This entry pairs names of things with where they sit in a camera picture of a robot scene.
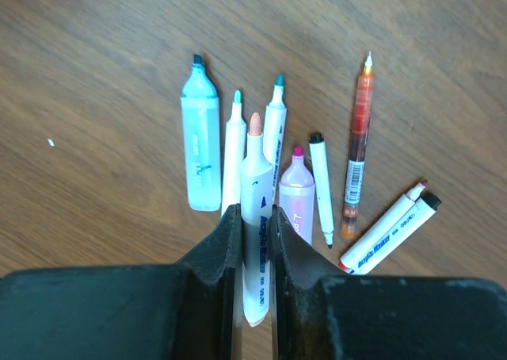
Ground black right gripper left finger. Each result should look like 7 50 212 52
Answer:
1 205 242 359

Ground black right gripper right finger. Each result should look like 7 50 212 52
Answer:
270 207 506 359

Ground purple highlighter marker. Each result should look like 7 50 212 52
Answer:
279 146 315 245

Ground red cap white marker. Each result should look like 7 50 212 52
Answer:
338 179 428 274

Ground red capped white marker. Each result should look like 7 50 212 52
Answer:
348 193 441 275

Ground green capped white marker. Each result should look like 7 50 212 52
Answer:
221 90 246 215

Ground black capped white marker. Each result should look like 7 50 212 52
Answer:
309 132 334 248

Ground teal capped white marker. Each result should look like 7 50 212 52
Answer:
263 72 288 203

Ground light blue capped marker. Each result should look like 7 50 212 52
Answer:
181 54 222 212

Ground red ink gel pen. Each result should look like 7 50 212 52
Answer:
341 51 375 239

